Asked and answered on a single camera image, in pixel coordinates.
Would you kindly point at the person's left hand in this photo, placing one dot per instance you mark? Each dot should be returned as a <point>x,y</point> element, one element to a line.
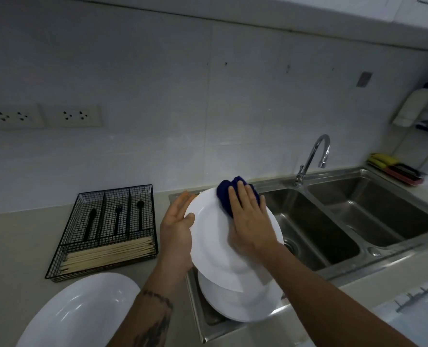
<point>176,242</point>

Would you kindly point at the person's right hand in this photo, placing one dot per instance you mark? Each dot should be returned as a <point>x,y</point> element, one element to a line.
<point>253,231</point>

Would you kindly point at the white plate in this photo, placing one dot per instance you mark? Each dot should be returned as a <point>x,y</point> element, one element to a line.
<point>210,245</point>
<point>235,307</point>
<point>76,314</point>

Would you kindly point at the dark blue cloth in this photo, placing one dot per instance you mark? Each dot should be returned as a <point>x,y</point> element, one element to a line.
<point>223,193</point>

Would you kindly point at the person's right forearm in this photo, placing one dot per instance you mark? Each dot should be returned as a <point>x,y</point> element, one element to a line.
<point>326,307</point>

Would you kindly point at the person's left forearm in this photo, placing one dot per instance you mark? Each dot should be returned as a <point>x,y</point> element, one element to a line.
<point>152,310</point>

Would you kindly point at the black spoon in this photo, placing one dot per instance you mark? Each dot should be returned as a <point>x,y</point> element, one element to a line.
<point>140,209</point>

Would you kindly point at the black fork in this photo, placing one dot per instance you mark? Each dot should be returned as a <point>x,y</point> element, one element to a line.
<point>117,220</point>

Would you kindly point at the bundle of wooden chopsticks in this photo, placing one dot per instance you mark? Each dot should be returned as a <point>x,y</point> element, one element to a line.
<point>105,254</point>

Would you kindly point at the black knife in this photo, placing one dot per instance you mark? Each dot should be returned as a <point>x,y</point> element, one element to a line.
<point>90,225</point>

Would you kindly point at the chrome faucet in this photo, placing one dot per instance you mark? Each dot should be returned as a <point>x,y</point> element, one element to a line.
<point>322,140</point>

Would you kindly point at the stainless steel double sink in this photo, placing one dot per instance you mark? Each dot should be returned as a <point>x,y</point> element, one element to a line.
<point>373,213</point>

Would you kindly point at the yellow sponge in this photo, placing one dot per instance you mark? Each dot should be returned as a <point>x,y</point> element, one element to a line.
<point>382,159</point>

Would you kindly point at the dark scouring pad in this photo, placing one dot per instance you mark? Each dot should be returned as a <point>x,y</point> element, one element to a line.
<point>405,170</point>

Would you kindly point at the red sponge tray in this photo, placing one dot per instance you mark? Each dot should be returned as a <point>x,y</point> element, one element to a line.
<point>413,181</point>

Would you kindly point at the white spray bottle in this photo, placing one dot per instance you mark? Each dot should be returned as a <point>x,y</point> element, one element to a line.
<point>411,106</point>

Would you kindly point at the white wall cabinet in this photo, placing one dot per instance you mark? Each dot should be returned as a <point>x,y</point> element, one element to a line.
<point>308,10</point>

